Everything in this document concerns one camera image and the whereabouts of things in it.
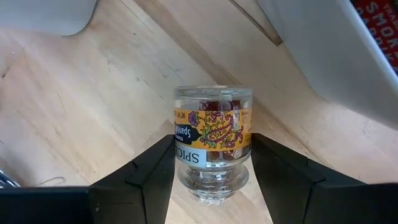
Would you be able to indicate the grey plastic bin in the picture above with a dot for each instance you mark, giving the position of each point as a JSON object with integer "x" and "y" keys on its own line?
{"x": 46, "y": 15}
{"x": 326, "y": 56}

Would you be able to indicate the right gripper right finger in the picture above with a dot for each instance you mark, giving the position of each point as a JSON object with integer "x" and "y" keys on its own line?
{"x": 292, "y": 186}

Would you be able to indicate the small glass spice jar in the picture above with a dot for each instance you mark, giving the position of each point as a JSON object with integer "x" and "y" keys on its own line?
{"x": 214, "y": 130}

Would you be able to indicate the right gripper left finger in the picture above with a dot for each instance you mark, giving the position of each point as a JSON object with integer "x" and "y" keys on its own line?
{"x": 140, "y": 193}

